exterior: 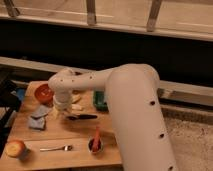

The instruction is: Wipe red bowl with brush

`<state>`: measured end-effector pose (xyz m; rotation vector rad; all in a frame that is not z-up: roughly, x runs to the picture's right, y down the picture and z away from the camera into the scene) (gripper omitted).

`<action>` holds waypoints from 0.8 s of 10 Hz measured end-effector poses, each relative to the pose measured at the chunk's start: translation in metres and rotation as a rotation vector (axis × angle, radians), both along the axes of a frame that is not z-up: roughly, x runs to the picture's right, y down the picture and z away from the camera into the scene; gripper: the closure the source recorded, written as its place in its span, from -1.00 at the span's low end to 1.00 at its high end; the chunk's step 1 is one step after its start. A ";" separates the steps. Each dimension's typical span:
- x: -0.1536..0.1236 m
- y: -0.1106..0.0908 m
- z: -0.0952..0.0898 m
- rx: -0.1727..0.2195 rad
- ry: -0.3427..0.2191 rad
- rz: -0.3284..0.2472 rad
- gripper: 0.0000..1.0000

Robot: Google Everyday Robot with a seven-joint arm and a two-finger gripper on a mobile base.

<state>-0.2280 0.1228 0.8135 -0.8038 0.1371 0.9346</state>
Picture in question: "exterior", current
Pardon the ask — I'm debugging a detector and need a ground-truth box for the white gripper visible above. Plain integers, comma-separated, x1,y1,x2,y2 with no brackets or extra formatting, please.
50,92,77,119

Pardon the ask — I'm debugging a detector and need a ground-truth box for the black handled brush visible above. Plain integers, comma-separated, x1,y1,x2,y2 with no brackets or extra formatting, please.
67,114,97,120

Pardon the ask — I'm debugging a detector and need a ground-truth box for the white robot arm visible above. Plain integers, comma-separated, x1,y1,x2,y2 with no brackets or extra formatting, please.
48,64,179,171

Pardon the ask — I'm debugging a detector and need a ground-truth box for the red bowl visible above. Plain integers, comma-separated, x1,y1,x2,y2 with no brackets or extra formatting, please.
34,83,54,104

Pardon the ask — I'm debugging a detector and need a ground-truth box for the pale banana peel piece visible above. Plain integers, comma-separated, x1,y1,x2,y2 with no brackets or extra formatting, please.
71,104,83,111

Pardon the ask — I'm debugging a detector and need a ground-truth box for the yellow banana peel piece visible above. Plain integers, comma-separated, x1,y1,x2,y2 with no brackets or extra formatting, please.
72,94,81,103

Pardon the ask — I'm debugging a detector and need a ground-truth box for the grey cloth upper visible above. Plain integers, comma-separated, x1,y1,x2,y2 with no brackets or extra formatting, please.
31,105,51,118

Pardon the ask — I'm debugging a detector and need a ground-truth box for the grey cloth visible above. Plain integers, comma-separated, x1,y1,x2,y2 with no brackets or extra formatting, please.
28,117,45,130
31,105,51,118

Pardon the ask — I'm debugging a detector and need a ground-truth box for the grey cloth lower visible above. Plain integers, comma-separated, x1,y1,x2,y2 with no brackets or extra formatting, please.
28,117,45,130

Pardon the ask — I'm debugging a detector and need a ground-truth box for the green plastic tray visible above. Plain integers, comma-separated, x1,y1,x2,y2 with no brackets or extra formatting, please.
93,91,108,111

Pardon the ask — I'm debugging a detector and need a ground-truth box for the orange carrot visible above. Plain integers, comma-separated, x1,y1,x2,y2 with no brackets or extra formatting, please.
92,126,100,152

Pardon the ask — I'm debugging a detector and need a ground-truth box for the dark cup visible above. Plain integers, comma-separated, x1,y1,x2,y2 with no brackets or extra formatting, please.
88,138,103,155

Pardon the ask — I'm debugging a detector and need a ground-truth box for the yellow red apple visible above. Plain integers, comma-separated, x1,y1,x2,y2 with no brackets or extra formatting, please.
5,140,26,158

